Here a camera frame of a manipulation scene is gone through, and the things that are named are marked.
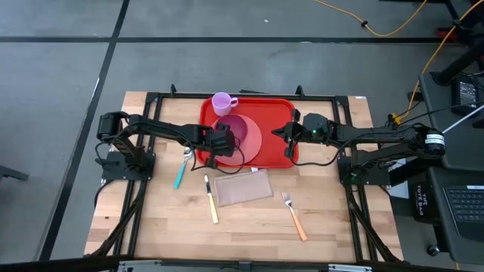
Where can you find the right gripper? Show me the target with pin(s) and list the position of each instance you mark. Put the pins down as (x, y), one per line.
(314, 130)

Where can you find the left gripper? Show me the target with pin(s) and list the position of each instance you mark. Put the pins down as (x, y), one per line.
(219, 143)

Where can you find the pink-red plastic bowl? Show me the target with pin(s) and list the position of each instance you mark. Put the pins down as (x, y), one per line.
(238, 126)

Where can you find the salmon pink plate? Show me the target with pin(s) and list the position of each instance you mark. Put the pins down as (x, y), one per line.
(253, 143)

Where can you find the light pink plastic mug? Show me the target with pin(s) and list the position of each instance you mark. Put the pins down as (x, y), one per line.
(221, 104)

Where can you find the beige cloth napkin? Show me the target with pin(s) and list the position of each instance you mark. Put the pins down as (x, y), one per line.
(242, 188)

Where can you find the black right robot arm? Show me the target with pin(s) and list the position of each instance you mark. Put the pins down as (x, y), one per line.
(378, 134)

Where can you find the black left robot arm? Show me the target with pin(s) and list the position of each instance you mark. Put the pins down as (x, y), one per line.
(162, 128)

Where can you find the red plastic tray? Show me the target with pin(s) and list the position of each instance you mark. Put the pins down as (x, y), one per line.
(272, 113)

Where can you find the silver aluminium bar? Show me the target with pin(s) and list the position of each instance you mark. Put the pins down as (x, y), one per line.
(181, 266)

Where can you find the black tote bag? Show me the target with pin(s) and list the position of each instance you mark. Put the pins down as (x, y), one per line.
(422, 200)

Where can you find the dark grey desk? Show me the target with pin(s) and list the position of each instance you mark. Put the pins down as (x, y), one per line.
(469, 151)

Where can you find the black power adapter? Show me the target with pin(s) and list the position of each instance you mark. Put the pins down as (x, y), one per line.
(467, 94)

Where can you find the black stand leg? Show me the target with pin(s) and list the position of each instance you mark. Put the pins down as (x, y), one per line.
(461, 64)

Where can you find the black caster wheel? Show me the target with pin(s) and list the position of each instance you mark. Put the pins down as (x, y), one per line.
(433, 250)

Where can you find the dark laptop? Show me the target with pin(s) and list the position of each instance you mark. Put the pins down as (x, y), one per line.
(467, 206)

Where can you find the black chair leg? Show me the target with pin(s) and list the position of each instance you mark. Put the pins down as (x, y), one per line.
(13, 173)

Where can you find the black aluminium table frame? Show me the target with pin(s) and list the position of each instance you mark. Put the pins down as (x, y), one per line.
(181, 95)

